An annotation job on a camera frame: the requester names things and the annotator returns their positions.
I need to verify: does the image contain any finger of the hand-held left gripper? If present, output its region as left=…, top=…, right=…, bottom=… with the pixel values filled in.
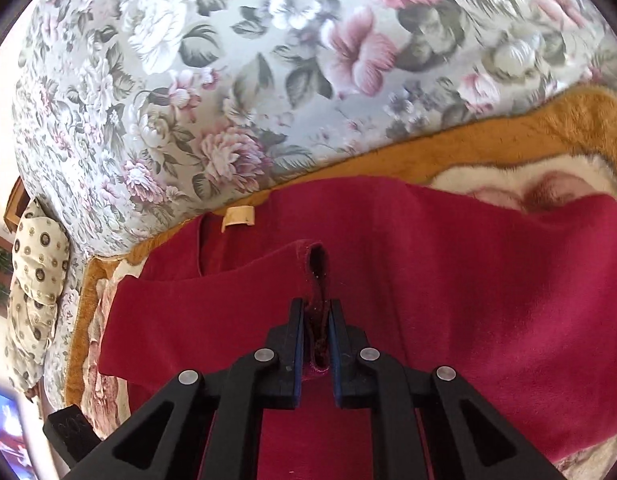
left=42, top=402, right=100, bottom=476

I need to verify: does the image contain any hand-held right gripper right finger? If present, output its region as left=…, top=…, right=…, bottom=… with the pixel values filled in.
left=331, top=300, right=564, bottom=480

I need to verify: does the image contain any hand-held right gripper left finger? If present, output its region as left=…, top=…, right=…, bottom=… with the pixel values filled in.
left=68, top=299, right=305, bottom=480

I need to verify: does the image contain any dark red fleece garment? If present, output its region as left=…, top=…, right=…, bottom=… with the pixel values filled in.
left=98, top=175, right=617, bottom=480

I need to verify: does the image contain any television screen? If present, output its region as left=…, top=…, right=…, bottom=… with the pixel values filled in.
left=0, top=385, right=28, bottom=467

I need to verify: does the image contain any cream medallion print pillow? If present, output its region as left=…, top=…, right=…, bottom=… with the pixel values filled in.
left=12, top=199, right=72, bottom=307
left=5, top=282, right=58, bottom=397

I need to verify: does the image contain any wooden chair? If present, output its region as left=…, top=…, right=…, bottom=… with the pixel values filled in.
left=3, top=179, right=28, bottom=233

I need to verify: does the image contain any orange plush flower blanket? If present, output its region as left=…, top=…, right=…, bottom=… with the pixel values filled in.
left=63, top=85, right=617, bottom=480

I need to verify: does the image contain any floral bedspread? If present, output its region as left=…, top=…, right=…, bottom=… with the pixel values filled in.
left=11, top=0, right=617, bottom=411

